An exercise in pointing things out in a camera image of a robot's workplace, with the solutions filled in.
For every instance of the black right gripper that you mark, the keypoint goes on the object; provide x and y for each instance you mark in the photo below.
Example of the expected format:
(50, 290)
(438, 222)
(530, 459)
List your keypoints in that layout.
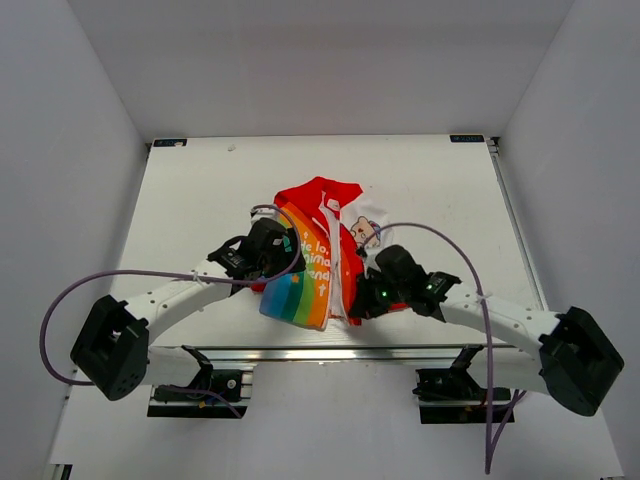
(364, 307)

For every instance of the blue label left corner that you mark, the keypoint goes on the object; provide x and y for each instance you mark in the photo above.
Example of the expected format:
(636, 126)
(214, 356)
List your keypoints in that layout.
(169, 143)

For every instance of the blue label corner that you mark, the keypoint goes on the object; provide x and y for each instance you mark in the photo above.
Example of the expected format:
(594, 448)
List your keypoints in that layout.
(466, 138)
(169, 143)

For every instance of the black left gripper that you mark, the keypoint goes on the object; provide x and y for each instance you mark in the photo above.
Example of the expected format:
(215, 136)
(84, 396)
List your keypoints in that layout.
(286, 258)

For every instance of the aluminium table edge rail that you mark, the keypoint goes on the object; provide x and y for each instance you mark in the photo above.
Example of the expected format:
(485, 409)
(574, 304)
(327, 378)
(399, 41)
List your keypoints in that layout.
(325, 354)

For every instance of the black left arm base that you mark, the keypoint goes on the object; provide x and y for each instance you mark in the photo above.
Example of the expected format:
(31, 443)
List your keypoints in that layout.
(210, 385)

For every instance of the colourful cartoon children's jacket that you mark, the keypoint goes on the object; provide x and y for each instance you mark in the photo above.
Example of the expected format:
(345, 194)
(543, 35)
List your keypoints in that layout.
(334, 219)

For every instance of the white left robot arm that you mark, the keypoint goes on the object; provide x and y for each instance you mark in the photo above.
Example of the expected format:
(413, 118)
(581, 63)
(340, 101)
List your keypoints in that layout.
(160, 309)

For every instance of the aluminium right side rail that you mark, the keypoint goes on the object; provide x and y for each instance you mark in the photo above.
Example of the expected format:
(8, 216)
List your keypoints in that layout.
(493, 145)

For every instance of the blue label right corner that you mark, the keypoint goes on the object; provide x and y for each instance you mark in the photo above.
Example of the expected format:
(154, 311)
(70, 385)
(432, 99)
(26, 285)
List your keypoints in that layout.
(466, 138)

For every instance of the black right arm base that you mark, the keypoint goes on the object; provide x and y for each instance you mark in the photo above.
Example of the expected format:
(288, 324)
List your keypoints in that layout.
(453, 383)

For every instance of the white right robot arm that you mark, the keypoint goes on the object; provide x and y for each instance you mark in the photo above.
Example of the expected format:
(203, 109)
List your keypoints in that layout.
(566, 356)

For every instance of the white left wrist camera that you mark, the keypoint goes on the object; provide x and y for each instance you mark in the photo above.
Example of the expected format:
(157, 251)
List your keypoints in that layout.
(259, 213)

